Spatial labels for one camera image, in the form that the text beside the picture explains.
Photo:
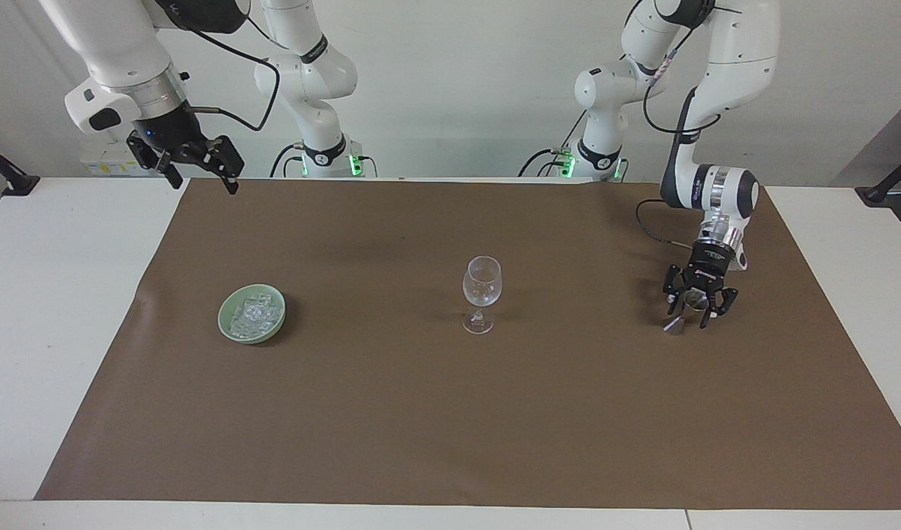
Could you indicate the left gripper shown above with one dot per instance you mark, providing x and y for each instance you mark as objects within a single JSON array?
[{"x": 709, "y": 269}]

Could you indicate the clear wine glass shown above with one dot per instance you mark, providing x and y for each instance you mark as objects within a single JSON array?
[{"x": 482, "y": 283}]

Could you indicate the green ceramic bowl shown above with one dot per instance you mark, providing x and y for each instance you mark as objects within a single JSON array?
[{"x": 230, "y": 333}]

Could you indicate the small silver cup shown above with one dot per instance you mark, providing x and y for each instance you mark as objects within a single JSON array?
[{"x": 692, "y": 300}]

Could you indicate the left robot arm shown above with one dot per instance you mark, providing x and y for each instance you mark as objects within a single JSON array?
[{"x": 737, "y": 66}]

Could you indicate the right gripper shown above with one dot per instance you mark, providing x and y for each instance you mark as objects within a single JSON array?
[{"x": 169, "y": 129}]

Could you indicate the black stand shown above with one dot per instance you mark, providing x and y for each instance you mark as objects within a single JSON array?
[
  {"x": 5, "y": 173},
  {"x": 888, "y": 180}
]

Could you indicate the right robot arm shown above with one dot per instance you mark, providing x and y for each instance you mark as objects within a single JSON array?
[{"x": 119, "y": 51}]

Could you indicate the clear ice cube pile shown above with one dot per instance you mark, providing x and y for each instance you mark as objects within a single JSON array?
[{"x": 255, "y": 315}]

